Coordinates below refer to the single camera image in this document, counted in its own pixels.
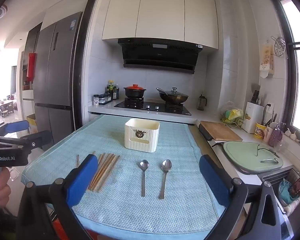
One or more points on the black gas stove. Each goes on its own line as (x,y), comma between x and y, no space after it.
(152,106)

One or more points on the metal spoon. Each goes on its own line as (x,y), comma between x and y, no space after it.
(163,182)
(143,177)

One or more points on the spice jar black lid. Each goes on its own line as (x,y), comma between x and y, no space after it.
(96,99)

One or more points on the white wall cabinet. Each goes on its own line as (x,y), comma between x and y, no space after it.
(162,15)

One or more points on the metal steaming rack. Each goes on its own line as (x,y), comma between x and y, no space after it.
(280,46)

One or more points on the row of wooden chopsticks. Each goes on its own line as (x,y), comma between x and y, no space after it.
(105,171)

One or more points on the grey refrigerator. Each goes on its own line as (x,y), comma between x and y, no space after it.
(55,80)

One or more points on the light blue woven mat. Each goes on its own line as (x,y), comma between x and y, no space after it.
(120,205)

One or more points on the wooden cutting board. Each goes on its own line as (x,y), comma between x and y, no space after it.
(220,131)

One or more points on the wok with glass lid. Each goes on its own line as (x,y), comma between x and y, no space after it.
(173,97)

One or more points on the window frame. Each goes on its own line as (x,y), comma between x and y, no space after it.
(287,62)

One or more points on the yellow cardboard box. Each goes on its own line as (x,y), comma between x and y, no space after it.
(32,123)

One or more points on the dark sauce bottle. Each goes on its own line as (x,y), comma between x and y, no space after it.
(111,88)
(116,91)

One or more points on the dish rack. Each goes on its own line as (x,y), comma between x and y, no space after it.
(287,192)

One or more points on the hanging paper bag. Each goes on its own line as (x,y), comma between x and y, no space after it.
(267,60)

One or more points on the black clay pot red lid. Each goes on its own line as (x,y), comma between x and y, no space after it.
(134,91)

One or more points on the pink bottle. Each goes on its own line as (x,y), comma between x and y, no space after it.
(275,135)

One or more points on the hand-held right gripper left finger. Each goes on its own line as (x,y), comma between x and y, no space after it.
(81,182)

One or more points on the white knife block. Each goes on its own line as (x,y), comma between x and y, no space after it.
(254,116)

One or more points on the garlic bulbs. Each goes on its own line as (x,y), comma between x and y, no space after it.
(291,133)

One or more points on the person's left hand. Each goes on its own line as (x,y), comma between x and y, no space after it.
(0,190)

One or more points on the cream ribbed utensil holder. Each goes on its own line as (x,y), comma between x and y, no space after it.
(142,143)

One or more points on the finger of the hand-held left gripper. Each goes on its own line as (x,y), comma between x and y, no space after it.
(36,139)
(16,126)

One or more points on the wooden dining table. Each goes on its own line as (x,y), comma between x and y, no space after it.
(3,106)

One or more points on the green cutting board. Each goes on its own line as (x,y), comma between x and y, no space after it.
(252,158)

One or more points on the yellow cup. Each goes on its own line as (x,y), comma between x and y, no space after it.
(260,131)

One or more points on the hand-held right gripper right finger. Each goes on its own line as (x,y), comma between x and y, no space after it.
(213,180)

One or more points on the black range hood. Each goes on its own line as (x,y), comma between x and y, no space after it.
(160,55)

